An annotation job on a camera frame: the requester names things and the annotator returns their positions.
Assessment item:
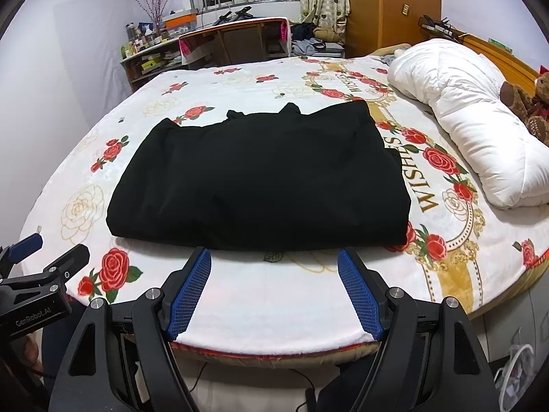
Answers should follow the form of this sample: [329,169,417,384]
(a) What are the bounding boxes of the black cable on floor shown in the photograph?
[188,362,318,412]

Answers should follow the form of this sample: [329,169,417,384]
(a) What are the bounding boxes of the person's left hand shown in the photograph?
[22,335,43,372]

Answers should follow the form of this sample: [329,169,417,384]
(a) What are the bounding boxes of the floral rose bedsheet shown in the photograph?
[22,56,548,356]

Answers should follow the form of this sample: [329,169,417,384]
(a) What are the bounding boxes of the orange storage box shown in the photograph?
[161,10,197,38]

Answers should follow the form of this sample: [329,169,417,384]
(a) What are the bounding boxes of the wooden headboard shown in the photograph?
[460,34,539,96]

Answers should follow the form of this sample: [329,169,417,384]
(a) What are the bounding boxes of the low wooden shelf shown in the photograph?
[120,38,184,92]

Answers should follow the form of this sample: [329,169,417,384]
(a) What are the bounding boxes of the purple flower branches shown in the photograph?
[132,0,184,36]

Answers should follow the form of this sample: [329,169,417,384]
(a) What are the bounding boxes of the black coat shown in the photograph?
[106,101,411,251]

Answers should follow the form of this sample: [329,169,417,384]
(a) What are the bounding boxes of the clothes pile on chair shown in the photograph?
[290,22,345,59]

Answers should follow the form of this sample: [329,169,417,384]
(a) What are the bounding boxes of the wooden desk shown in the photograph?
[178,17,291,70]

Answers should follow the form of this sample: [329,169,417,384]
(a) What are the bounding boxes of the white duvet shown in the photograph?
[388,39,548,208]

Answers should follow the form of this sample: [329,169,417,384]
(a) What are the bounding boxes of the wooden wardrobe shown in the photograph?
[345,0,442,58]

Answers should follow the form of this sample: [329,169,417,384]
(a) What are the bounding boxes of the brown teddy bear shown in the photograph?
[500,72,549,146]

